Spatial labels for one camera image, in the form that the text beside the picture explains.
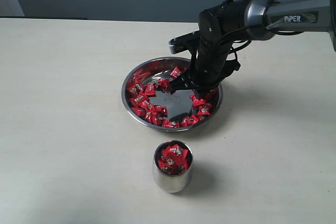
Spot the red candy in cup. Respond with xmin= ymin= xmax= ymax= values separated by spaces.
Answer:
xmin=155 ymin=144 xmax=190 ymax=176

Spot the steel cup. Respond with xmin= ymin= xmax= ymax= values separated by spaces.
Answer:
xmin=152 ymin=140 xmax=193 ymax=194

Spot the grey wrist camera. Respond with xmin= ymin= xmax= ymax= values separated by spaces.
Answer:
xmin=169 ymin=30 xmax=201 ymax=54

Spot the steel bowl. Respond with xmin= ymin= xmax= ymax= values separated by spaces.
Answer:
xmin=121 ymin=57 xmax=224 ymax=132

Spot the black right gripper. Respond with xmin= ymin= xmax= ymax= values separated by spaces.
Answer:
xmin=169 ymin=36 xmax=240 ymax=100

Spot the red candy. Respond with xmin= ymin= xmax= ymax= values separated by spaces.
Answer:
xmin=156 ymin=78 xmax=170 ymax=93
xmin=196 ymin=103 xmax=212 ymax=116
xmin=127 ymin=82 xmax=146 ymax=96
xmin=162 ymin=119 xmax=180 ymax=128
xmin=170 ymin=67 xmax=183 ymax=79
xmin=155 ymin=144 xmax=190 ymax=176

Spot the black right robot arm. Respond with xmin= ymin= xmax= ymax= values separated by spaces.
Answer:
xmin=170 ymin=0 xmax=335 ymax=93

